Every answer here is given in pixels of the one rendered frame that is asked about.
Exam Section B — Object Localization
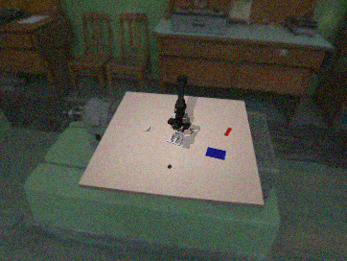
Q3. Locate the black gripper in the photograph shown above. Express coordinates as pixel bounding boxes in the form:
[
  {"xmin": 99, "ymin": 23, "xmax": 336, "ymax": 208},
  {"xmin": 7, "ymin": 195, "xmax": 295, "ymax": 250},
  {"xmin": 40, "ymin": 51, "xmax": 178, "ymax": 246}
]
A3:
[{"xmin": 168, "ymin": 118, "xmax": 191, "ymax": 133}]

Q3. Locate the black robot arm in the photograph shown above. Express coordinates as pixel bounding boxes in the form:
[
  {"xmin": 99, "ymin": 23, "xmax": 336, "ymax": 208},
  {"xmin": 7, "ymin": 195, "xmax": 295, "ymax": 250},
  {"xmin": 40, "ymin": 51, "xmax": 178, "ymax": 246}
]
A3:
[{"xmin": 173, "ymin": 75, "xmax": 188, "ymax": 129}]

